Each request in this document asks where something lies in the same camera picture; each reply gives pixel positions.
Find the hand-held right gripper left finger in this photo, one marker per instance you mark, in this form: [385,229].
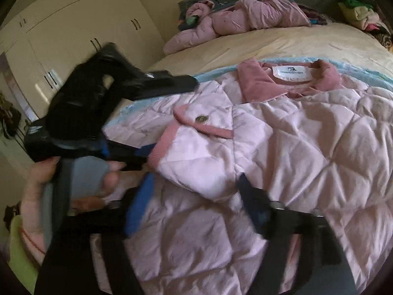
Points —
[138,204]

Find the dark patterned pillow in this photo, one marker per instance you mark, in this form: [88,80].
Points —
[222,5]

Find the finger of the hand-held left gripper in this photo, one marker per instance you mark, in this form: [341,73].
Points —
[172,81]
[129,155]

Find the person's left forearm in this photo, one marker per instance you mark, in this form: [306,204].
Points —
[20,258]

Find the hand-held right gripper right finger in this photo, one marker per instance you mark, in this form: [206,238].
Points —
[256,206]

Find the light blue printed blanket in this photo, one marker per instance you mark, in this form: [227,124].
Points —
[365,73]

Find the person's left hand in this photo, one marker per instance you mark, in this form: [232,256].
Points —
[30,196]

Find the multicoloured cloth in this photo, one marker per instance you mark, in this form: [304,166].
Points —
[313,13]

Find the pink duvet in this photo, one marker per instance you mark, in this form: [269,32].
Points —
[264,13]

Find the pile of folded clothes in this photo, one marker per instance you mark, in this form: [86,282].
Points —
[359,12]

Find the beige bed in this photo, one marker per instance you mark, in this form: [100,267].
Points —
[276,43]

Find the pink quilted jacket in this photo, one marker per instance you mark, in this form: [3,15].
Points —
[291,147]

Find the dark green garment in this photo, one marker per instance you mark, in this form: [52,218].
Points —
[192,20]

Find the cream wardrobe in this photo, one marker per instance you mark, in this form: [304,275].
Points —
[76,21]

